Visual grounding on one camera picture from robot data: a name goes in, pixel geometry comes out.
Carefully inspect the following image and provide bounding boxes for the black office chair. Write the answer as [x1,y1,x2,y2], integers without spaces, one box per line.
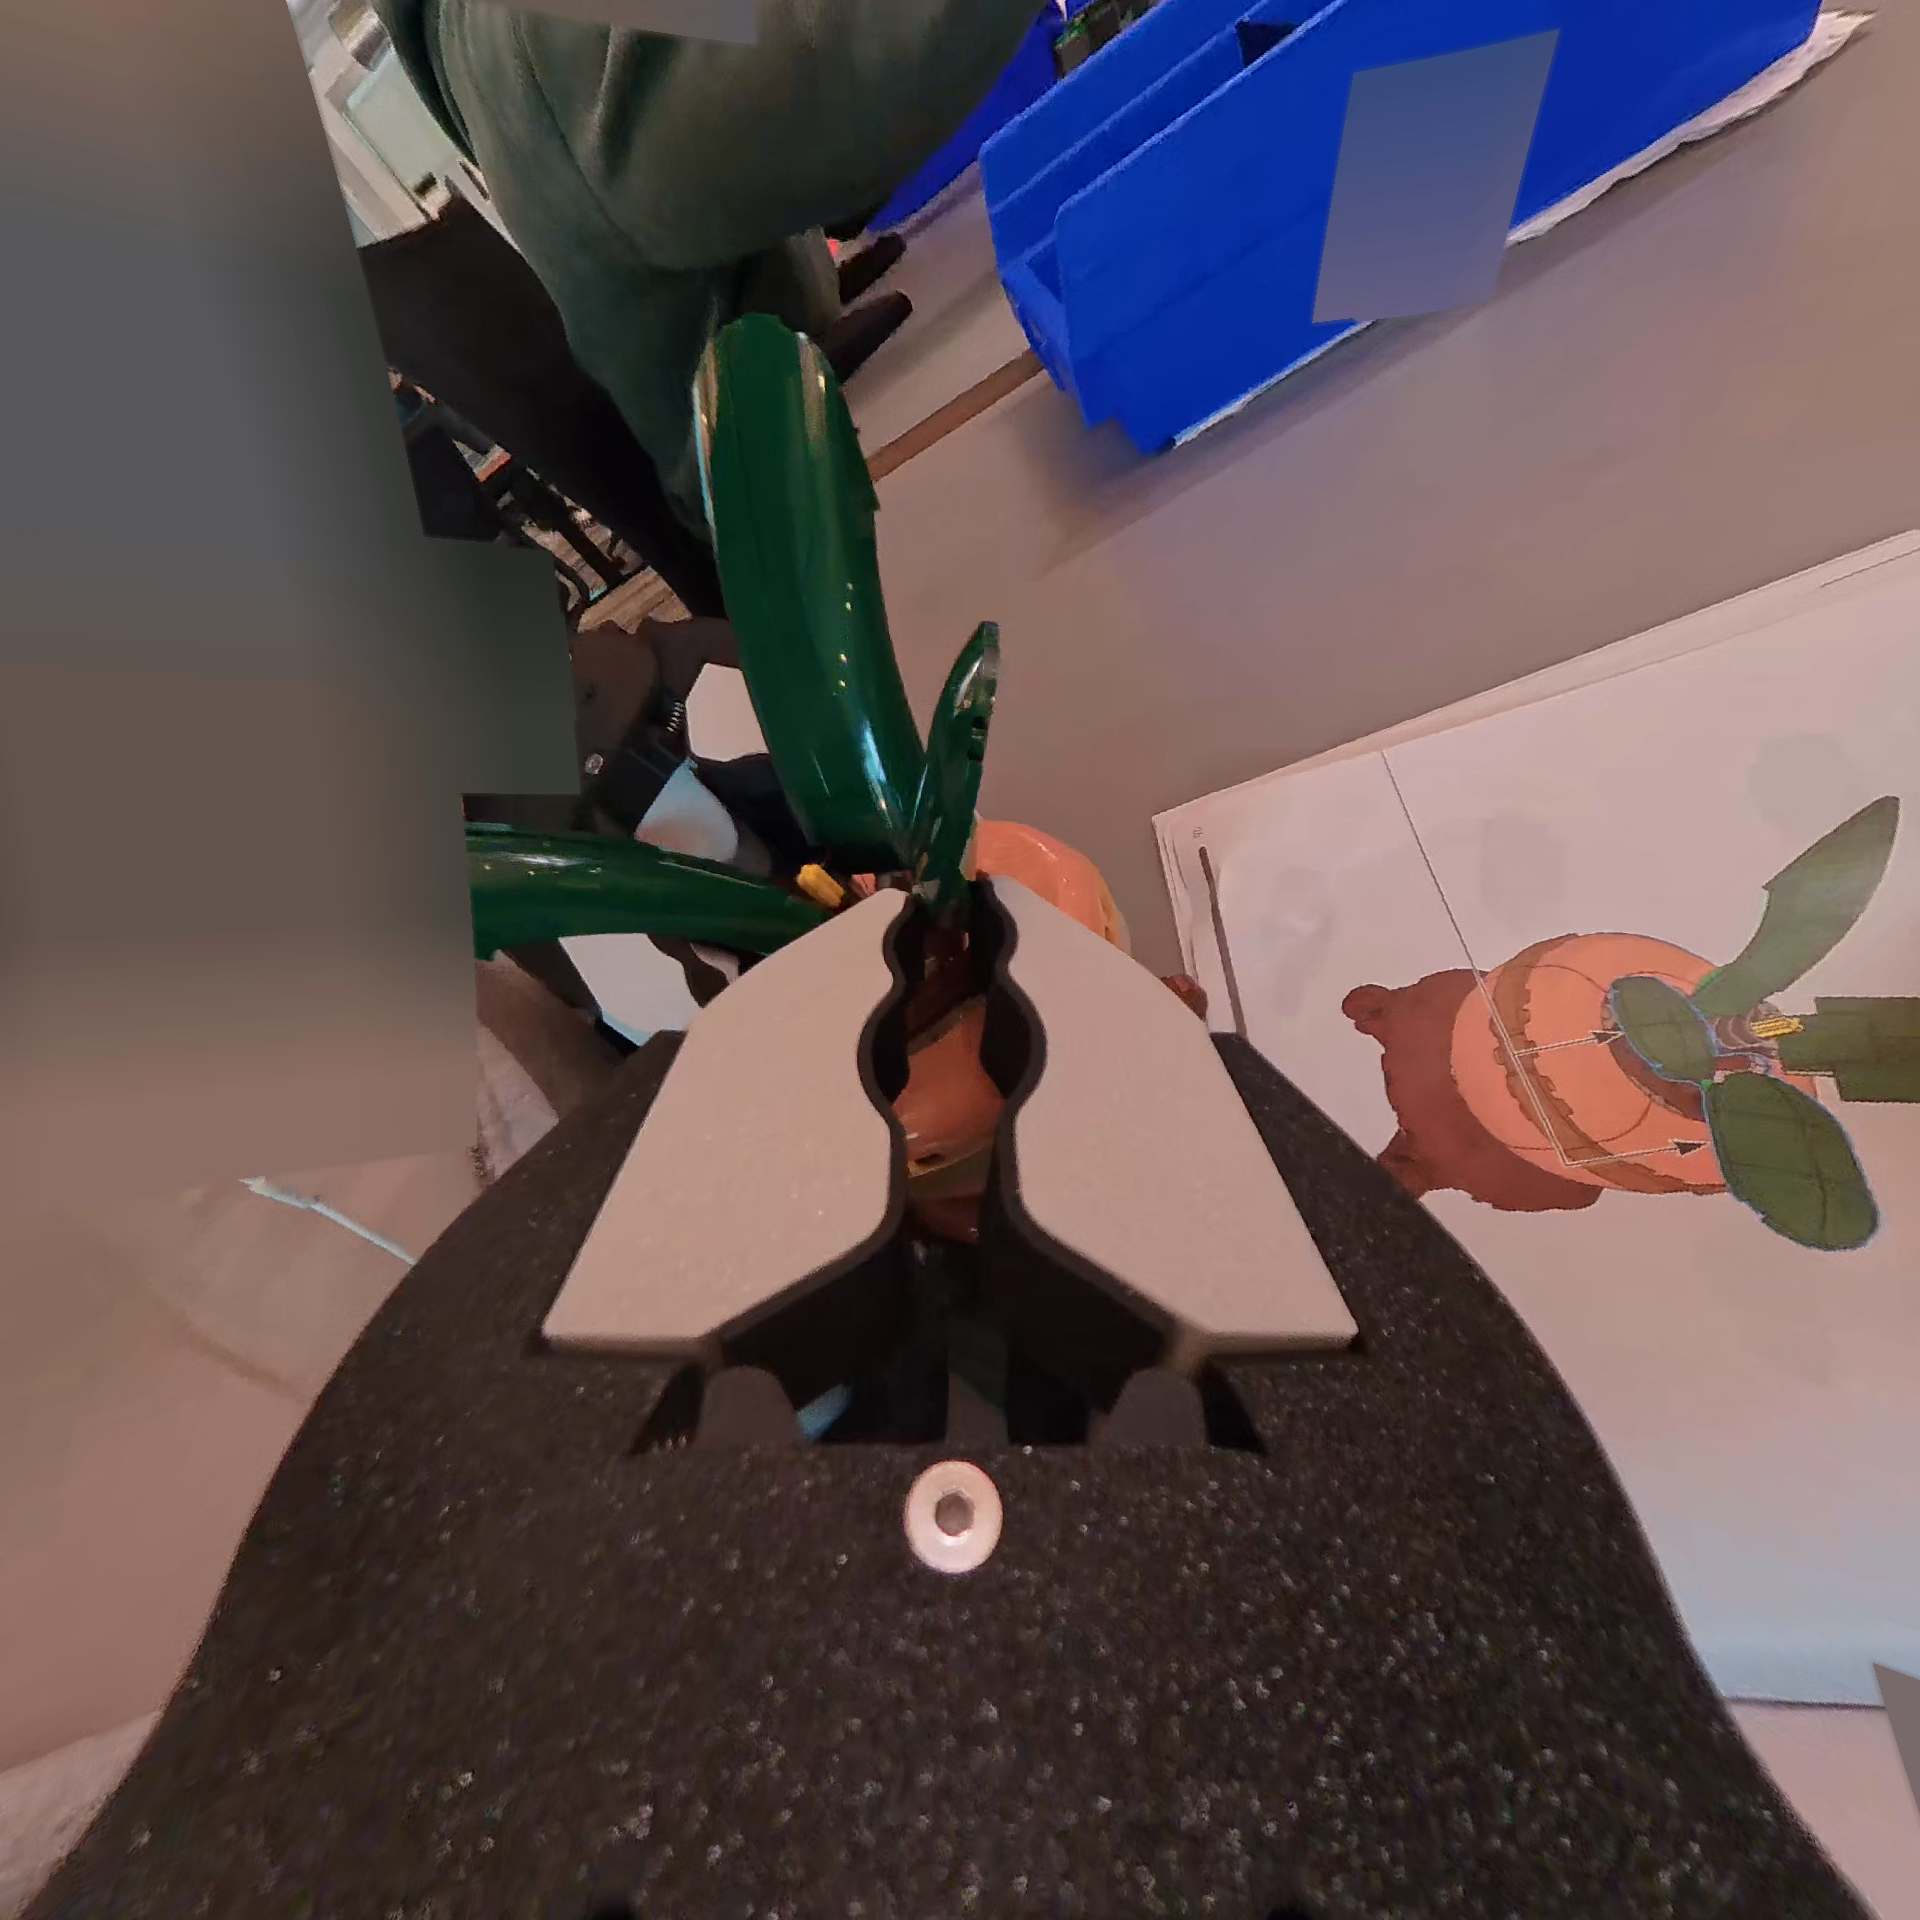
[359,195,729,619]

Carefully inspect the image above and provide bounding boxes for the white cable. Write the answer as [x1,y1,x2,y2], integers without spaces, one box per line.
[240,1176,417,1268]

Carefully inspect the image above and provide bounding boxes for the long dark green toy leaf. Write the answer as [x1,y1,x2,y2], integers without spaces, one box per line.
[692,315,941,889]
[463,825,837,961]

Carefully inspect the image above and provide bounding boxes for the grey desk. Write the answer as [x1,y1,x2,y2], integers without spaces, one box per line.
[480,30,1920,1920]

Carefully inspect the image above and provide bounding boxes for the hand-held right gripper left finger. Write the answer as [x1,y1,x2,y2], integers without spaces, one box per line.
[538,886,921,1356]

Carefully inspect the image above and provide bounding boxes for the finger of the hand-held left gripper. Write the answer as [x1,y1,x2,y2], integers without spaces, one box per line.
[688,662,780,763]
[557,931,741,1048]

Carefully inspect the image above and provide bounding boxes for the white paper sheet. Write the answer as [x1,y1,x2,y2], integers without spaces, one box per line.
[1169,6,1877,453]

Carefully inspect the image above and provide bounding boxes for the blue plastic bin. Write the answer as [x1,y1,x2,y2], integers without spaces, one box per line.
[977,0,1824,455]
[871,0,1142,232]

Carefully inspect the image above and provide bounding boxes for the building instruction booklet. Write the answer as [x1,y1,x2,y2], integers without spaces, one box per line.
[1151,527,1920,1712]

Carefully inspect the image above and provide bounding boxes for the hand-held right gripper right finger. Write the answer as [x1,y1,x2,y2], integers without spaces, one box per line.
[977,878,1365,1368]

